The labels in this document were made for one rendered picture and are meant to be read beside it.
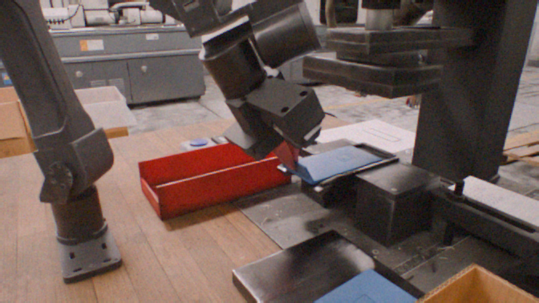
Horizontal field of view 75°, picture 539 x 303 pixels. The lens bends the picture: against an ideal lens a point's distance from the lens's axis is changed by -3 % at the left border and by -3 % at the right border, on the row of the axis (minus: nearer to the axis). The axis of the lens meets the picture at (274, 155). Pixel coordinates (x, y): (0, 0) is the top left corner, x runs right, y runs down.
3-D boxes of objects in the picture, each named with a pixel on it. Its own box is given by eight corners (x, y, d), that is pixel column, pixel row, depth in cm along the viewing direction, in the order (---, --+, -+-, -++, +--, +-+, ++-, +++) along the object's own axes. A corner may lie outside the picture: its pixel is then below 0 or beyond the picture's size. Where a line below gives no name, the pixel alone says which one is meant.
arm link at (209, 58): (277, 62, 44) (250, 10, 40) (278, 85, 40) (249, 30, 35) (227, 83, 46) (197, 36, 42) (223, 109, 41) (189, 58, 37)
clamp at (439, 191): (419, 236, 53) (430, 174, 49) (432, 228, 55) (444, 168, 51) (525, 296, 41) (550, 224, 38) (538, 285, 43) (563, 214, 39)
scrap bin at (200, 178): (141, 191, 66) (136, 161, 64) (259, 162, 79) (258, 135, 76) (161, 221, 57) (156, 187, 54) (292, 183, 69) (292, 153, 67)
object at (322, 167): (274, 168, 54) (274, 150, 53) (350, 147, 62) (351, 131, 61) (303, 187, 49) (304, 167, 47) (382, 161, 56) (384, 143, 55)
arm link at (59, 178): (108, 139, 51) (72, 138, 52) (70, 163, 43) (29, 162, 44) (115, 179, 54) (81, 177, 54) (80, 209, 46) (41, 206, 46)
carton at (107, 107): (54, 152, 288) (40, 91, 269) (131, 140, 315) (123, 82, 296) (53, 187, 232) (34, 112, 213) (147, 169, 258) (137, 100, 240)
